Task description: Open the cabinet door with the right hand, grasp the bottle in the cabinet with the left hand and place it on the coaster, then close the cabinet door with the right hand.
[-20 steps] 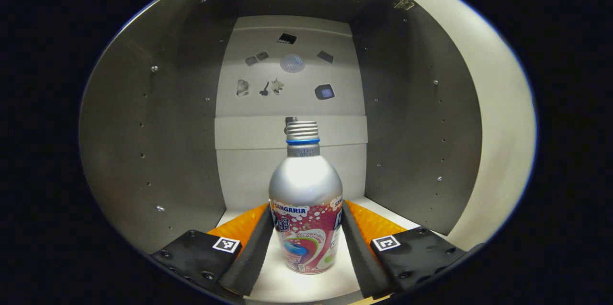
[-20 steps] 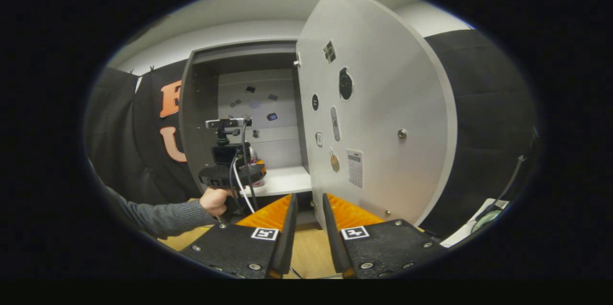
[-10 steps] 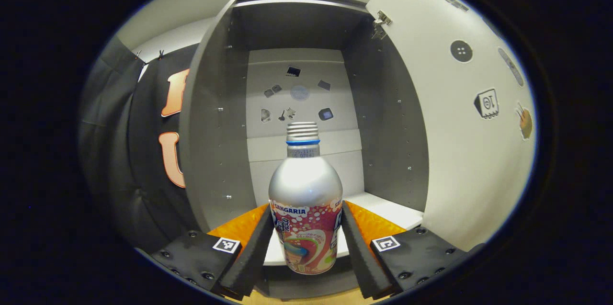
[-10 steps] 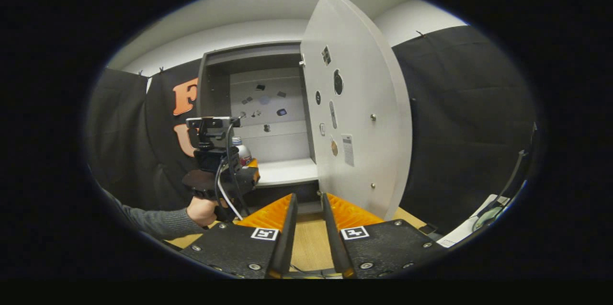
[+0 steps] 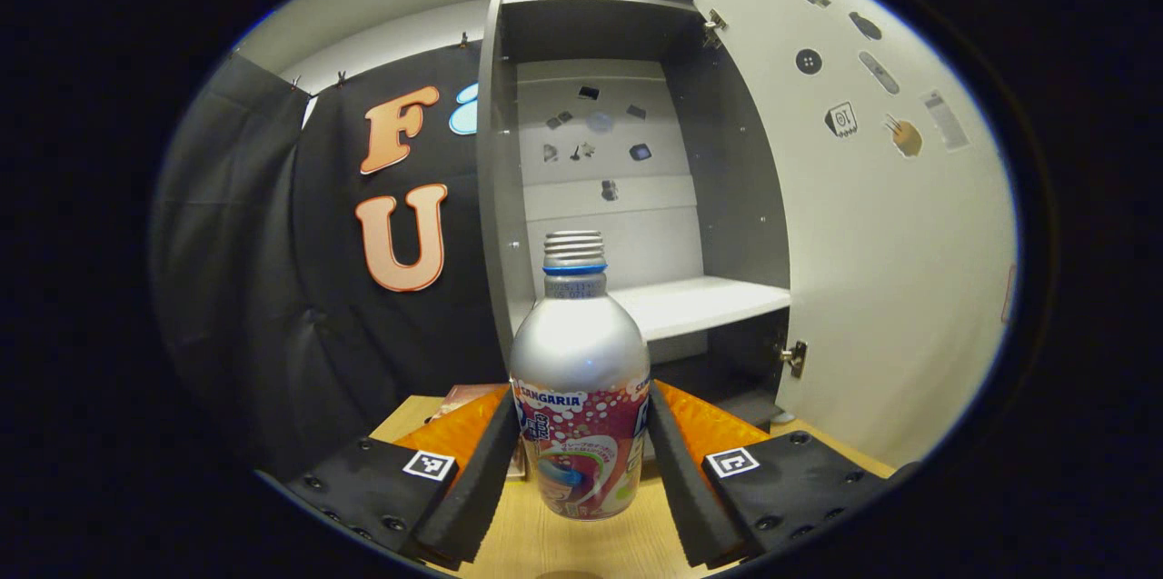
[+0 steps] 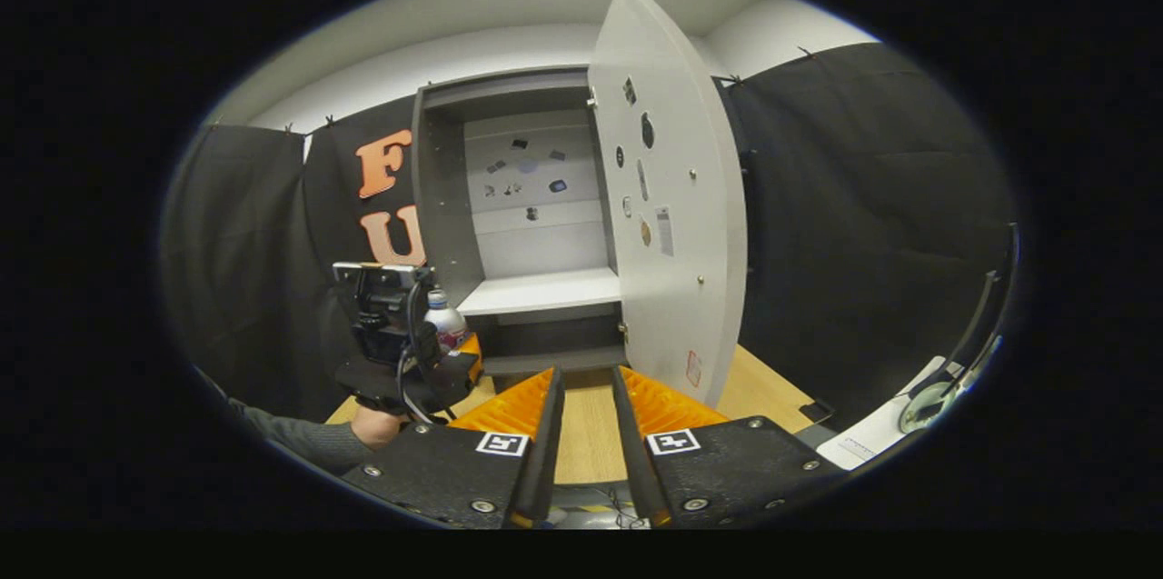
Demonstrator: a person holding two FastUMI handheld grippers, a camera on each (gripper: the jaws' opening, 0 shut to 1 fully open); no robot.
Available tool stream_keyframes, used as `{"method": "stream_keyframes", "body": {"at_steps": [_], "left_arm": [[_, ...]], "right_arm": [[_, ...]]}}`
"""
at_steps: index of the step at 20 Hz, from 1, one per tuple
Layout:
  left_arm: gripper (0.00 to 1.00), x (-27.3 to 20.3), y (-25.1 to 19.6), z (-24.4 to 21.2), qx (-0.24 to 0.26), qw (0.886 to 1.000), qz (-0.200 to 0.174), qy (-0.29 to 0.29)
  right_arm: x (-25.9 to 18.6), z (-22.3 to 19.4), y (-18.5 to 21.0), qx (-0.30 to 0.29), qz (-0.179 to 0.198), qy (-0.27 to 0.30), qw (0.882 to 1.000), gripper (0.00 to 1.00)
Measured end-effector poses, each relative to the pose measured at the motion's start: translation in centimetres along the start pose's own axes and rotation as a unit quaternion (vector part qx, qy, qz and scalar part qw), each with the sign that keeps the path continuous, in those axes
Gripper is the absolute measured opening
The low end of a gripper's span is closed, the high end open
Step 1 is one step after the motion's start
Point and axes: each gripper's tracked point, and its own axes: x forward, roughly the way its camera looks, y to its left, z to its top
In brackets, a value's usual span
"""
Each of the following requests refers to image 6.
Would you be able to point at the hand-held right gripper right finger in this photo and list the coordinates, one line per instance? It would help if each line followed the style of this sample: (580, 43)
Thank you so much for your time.
(636, 461)

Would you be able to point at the light grey cabinet door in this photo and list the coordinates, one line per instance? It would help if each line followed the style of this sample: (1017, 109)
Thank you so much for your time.
(700, 152)

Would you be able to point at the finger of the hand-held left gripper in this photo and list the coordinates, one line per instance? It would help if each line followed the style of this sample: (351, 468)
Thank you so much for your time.
(463, 374)

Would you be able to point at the black backdrop cloth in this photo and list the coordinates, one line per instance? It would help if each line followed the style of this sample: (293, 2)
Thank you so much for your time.
(863, 197)

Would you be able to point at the white cabinet shelf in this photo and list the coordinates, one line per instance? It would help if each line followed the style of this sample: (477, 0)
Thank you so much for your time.
(545, 293)

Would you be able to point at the grey cabinet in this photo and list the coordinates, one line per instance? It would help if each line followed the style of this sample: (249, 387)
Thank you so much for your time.
(445, 197)

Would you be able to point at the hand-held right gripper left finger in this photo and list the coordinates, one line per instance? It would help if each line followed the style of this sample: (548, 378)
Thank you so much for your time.
(543, 461)

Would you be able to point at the clear plastic bottle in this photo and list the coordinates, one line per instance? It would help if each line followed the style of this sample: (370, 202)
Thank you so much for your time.
(447, 324)

